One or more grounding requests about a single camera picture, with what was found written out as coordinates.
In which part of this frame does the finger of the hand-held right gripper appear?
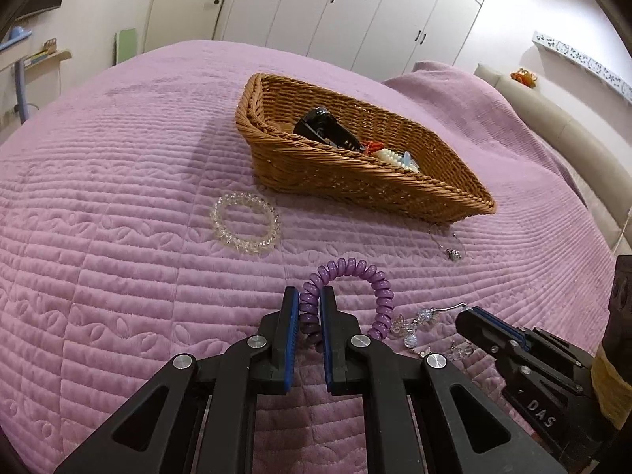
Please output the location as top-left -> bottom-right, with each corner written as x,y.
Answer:
455,309 -> 531,391
471,307 -> 583,369

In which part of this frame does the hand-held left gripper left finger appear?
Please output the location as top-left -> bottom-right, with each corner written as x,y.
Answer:
54,286 -> 302,474

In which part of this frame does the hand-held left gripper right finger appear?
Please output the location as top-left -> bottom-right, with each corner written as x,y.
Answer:
318,286 -> 568,474

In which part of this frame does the clear crystal bead bracelet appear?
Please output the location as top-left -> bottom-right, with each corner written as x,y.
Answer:
419,338 -> 477,362

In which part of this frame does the purple spiral hair tie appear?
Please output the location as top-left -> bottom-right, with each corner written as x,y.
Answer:
299,257 -> 394,349

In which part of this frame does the brown wicker basket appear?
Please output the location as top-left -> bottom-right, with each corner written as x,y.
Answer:
234,73 -> 496,223

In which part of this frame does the black hair clip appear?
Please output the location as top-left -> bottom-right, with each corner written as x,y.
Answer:
292,107 -> 359,151

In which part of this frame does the purple quilted bedspread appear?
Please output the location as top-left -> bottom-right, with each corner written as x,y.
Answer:
0,39 -> 618,474

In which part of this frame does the beige padded headboard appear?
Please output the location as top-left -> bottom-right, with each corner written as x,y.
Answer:
474,63 -> 632,252

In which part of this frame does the green board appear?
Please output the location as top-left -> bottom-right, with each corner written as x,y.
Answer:
116,28 -> 144,66

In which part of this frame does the white wardrobe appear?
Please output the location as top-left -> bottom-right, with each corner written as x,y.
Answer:
212,0 -> 495,82

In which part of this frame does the white door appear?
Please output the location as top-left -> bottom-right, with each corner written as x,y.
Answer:
141,0 -> 248,53

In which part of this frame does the wooden side shelf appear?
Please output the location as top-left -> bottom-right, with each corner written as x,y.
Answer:
22,49 -> 72,71

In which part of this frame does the thin silver pendant necklace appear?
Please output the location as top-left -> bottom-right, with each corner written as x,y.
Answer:
427,222 -> 467,263

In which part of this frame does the clear spiral hair tie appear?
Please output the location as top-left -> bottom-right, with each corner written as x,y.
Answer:
210,191 -> 281,258

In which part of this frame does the white patterned wall shelf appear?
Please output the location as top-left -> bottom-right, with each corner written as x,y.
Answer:
532,30 -> 632,104

